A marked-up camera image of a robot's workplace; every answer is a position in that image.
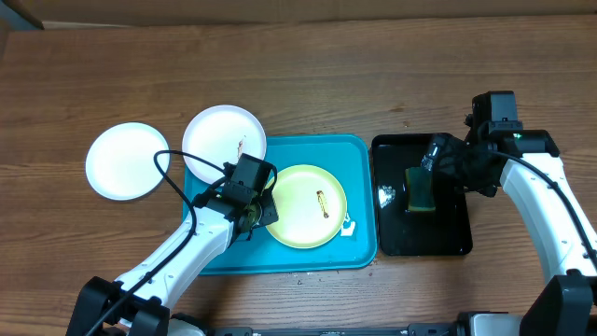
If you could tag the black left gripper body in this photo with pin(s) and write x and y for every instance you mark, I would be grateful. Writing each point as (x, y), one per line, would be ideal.
(264, 208)

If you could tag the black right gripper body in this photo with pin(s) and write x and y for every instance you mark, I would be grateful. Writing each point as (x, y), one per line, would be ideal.
(462, 165)

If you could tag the yellow plate with sauce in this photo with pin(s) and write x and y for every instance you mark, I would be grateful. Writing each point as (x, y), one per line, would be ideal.
(311, 205)

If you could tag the green yellow sponge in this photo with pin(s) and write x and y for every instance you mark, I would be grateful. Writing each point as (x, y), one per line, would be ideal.
(419, 188)

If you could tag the white plate with sauce streak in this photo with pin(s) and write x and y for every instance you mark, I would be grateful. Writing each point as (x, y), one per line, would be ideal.
(222, 133)

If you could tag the white plate with blue speck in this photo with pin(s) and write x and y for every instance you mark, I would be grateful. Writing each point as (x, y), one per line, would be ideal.
(120, 164)

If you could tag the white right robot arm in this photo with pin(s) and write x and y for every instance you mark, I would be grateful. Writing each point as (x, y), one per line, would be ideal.
(527, 166)

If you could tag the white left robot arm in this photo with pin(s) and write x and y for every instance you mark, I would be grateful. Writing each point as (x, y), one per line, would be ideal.
(144, 296)

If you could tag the black plastic tray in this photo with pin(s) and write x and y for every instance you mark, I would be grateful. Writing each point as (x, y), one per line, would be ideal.
(442, 232)

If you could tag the teal plastic tray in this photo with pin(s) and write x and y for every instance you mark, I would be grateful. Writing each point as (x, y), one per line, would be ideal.
(346, 157)

